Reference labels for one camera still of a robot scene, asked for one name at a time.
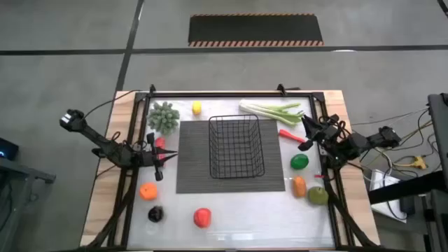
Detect grey woven placemat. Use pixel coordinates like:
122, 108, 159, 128
176, 120, 286, 194

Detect black floor mat hazard stripes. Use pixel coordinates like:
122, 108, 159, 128
188, 13, 325, 48

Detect yellow power plug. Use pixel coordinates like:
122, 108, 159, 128
393, 155, 428, 171

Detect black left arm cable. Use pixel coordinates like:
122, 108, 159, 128
83, 90, 141, 120

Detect orange tangerine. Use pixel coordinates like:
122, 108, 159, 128
139, 182, 159, 202

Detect green pear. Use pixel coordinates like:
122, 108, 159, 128
307, 185, 330, 206

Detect dark purple fruit green calyx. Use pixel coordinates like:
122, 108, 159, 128
147, 205, 165, 223

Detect orange carrot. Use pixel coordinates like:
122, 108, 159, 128
292, 176, 308, 199

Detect dark green bell pepper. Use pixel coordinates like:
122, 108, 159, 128
290, 153, 310, 171

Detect black metal bar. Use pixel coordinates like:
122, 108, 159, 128
367, 170, 448, 206

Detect black box blue light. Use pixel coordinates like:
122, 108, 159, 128
0, 137, 20, 162

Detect grey metal cart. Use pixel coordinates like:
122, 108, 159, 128
0, 156, 57, 252

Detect red apple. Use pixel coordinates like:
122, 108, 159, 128
193, 207, 213, 229

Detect black power adapter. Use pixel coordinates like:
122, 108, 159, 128
400, 195, 417, 216

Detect white paper sheet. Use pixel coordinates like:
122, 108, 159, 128
369, 169, 409, 224

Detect green grape bunch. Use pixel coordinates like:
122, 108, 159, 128
146, 101, 181, 137

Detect red chili pepper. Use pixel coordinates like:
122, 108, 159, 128
278, 129, 307, 144

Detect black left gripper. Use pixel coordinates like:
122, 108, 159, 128
138, 132, 179, 182

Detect black wire basket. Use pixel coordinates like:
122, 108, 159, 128
208, 114, 266, 180

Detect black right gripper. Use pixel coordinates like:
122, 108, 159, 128
297, 113, 342, 152

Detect green white leek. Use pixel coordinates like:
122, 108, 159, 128
239, 99, 305, 127

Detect black aluminium table frame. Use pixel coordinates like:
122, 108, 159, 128
82, 83, 381, 251

